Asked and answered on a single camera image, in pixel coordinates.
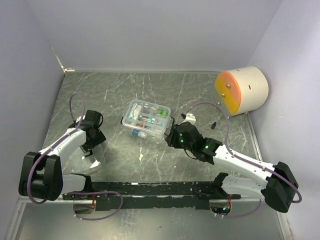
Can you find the white teal swab packet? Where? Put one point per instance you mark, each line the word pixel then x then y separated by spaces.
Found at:
pixel 131 114

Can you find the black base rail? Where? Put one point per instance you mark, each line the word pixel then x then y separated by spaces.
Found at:
pixel 179 194

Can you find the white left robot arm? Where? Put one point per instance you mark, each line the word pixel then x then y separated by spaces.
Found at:
pixel 42 173

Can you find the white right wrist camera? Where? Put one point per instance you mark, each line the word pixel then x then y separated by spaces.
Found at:
pixel 188 117

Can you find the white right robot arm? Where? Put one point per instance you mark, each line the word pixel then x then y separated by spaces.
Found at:
pixel 273 183

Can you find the green white medicine box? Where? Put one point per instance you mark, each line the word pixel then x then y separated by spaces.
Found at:
pixel 162 113

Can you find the aluminium frame rail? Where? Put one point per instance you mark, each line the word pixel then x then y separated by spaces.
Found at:
pixel 86 200

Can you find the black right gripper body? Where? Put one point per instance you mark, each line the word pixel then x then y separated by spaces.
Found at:
pixel 176 141

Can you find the clear plastic medicine box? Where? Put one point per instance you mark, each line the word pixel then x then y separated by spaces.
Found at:
pixel 155 127

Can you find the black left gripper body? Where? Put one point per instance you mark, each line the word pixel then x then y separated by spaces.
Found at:
pixel 99 138

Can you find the clear compartment tray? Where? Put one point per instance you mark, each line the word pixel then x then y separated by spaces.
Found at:
pixel 149 108

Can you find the cream cylinder orange face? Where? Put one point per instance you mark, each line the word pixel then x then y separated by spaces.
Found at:
pixel 241 90

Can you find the small dark blue cap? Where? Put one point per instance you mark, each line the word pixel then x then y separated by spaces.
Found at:
pixel 213 125

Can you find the clear box lid black handle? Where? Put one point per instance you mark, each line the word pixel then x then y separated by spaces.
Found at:
pixel 93 160

